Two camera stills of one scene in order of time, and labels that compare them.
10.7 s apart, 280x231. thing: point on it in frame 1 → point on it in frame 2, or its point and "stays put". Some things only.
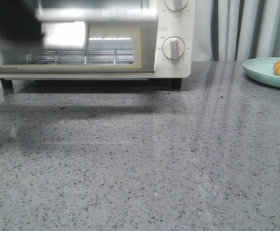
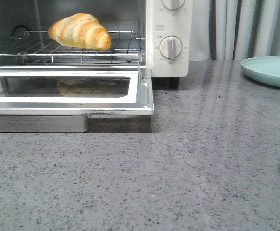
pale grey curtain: (239, 30) stays put
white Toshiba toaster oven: (117, 40) stays put
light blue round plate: (262, 69) stays put
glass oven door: (85, 37) → (59, 100)
